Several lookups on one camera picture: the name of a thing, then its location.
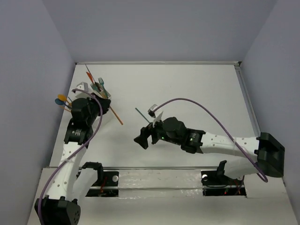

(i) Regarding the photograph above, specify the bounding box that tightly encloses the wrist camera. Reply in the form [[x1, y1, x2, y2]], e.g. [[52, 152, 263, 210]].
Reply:
[[148, 104, 163, 128], [71, 82, 89, 95]]

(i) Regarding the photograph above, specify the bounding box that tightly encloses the orange plastic spoon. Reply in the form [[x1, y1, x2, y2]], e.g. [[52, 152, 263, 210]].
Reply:
[[57, 94, 72, 105]]

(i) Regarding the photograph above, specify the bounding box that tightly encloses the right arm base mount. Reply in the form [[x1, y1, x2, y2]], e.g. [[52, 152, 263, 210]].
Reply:
[[201, 160, 247, 196]]

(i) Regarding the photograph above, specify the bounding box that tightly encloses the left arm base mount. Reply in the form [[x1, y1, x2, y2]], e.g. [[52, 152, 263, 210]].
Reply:
[[82, 162, 119, 197]]

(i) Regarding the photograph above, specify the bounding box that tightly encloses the blue plastic spoon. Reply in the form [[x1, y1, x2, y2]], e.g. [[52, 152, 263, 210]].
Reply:
[[55, 98, 72, 109]]

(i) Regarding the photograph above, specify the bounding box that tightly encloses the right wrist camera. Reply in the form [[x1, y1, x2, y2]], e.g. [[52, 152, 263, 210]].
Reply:
[[148, 104, 163, 128]]

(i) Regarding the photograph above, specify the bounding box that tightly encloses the orange plastic knife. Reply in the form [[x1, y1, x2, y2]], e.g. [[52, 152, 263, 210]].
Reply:
[[86, 72, 99, 91]]

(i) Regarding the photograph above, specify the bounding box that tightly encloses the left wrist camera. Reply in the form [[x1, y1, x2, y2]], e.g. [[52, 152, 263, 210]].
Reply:
[[71, 82, 89, 95]]

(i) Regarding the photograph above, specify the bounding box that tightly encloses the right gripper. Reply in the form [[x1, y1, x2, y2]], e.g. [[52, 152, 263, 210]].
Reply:
[[134, 114, 181, 148]]

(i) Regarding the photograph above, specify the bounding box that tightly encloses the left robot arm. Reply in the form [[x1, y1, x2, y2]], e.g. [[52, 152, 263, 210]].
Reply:
[[34, 93, 111, 225]]

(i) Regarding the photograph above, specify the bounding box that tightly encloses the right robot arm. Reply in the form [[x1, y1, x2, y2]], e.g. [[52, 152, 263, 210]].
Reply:
[[134, 117, 285, 184]]

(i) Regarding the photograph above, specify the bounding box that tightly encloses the white utensil caddy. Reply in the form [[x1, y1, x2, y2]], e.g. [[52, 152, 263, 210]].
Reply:
[[70, 87, 113, 126]]

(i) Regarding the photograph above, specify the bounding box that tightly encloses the teal fork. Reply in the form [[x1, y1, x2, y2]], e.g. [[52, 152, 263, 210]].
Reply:
[[98, 77, 109, 98], [90, 82, 103, 93]]

